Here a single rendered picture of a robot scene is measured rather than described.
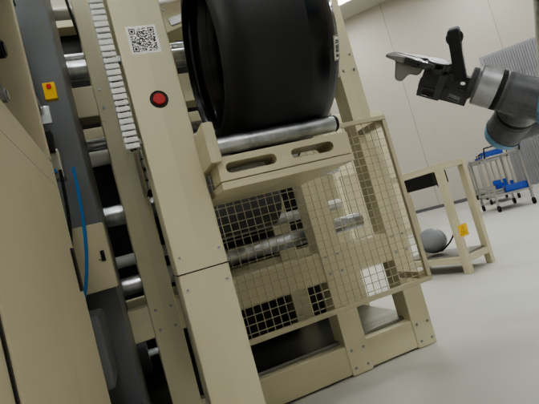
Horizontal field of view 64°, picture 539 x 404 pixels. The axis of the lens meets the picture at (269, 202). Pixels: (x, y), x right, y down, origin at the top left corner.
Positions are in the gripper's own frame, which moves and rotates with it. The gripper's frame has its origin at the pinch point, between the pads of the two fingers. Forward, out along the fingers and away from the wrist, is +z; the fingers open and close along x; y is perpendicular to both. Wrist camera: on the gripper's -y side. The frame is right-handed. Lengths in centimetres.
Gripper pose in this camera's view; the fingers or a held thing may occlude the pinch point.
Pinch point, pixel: (391, 53)
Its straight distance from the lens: 112.6
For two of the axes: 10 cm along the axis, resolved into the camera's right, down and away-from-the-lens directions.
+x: 4.1, -4.2, 8.1
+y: -1.6, 8.4, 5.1
